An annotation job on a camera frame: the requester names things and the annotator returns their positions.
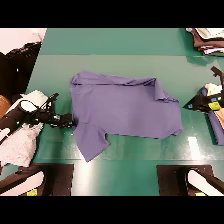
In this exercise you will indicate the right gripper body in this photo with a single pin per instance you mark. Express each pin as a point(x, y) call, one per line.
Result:
point(199, 102)

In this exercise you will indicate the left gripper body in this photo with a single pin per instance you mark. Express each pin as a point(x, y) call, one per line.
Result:
point(61, 120)

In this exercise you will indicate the purple T-shirt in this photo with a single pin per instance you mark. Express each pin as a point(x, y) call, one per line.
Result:
point(123, 106)

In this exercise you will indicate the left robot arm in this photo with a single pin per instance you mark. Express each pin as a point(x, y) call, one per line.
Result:
point(12, 119)

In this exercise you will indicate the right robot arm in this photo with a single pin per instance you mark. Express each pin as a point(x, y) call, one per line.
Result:
point(203, 178)

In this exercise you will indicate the cream garment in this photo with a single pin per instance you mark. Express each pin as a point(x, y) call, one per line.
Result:
point(212, 89)

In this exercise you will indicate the beige garment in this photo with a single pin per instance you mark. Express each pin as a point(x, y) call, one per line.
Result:
point(220, 118)

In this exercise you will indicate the orange-brown garment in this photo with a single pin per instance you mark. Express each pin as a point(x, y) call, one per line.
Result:
point(4, 105)

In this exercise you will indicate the brown garment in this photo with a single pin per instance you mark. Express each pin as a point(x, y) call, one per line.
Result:
point(200, 42)

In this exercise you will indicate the black garment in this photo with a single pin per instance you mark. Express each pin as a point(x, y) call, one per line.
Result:
point(20, 66)

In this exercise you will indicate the white folded garment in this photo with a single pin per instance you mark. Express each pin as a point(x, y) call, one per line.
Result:
point(213, 32)

